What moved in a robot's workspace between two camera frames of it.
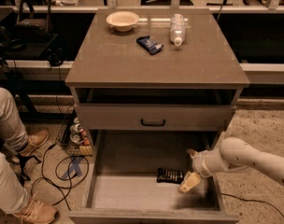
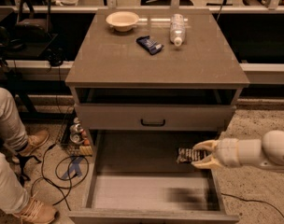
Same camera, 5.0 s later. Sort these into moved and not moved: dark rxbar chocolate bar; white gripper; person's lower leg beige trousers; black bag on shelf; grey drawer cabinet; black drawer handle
Moved: dark rxbar chocolate bar; white gripper
Not moved: person's lower leg beige trousers; black drawer handle; black bag on shelf; grey drawer cabinet
